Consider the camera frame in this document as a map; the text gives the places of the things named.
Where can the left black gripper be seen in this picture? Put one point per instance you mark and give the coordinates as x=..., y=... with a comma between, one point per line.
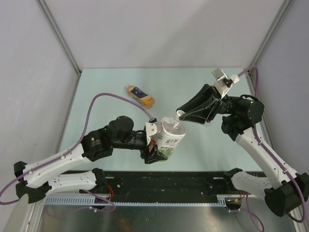
x=156, y=156

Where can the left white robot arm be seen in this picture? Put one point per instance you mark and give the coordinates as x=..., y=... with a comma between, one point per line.
x=49, y=176

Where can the green label tea bottle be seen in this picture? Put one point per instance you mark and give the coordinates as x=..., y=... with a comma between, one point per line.
x=171, y=134

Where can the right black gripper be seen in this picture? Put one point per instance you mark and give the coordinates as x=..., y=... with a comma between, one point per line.
x=207, y=94

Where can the white green tea cap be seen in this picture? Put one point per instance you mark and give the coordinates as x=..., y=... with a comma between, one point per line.
x=179, y=113

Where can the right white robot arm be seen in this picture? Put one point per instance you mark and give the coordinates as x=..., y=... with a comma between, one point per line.
x=283, y=188

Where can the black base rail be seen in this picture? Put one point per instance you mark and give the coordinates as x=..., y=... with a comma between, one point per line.
x=171, y=187

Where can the aluminium corner post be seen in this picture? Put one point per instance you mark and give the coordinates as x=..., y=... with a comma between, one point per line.
x=273, y=28
x=58, y=34

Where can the left aluminium corner post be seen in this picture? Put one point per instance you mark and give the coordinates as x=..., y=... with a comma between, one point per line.
x=58, y=34

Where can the white slotted cable duct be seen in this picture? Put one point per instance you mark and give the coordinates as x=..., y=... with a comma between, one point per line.
x=219, y=201

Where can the right aluminium corner post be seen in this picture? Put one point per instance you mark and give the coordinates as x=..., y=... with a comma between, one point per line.
x=273, y=28

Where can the orange milk tea bottle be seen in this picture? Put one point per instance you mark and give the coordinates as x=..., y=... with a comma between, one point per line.
x=144, y=99

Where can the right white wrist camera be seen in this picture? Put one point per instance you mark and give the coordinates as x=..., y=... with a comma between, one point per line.
x=223, y=83

